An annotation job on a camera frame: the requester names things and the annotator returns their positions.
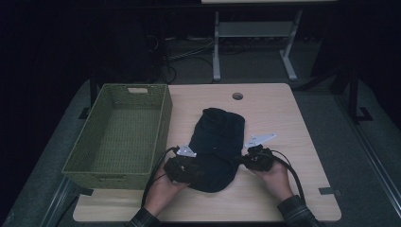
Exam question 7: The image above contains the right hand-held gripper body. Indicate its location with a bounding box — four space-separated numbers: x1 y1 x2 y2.
244 132 278 172

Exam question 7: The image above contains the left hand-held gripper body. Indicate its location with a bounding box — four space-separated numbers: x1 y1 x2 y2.
163 143 203 184

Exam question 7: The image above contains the dark blue garment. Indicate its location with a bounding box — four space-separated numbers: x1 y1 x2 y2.
187 107 247 194

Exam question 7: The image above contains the green woven basket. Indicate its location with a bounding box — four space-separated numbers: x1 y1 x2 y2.
61 82 174 191

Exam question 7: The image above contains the person's right hand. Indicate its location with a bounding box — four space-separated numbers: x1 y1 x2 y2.
252 160 295 203

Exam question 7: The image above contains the person's left hand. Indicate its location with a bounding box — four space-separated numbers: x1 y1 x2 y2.
143 165 191 218

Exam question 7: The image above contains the grey tape strip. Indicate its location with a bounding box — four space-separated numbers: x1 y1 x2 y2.
318 186 342 197

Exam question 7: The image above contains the black metal stand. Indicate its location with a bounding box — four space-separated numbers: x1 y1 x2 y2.
330 61 375 125

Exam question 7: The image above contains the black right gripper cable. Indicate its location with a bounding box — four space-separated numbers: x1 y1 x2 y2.
267 148 306 203

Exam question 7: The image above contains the white metal desk frame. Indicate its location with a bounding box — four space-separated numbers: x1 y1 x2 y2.
212 9 304 82

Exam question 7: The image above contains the bundle of floor cables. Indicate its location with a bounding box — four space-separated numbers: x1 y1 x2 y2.
147 33 216 85

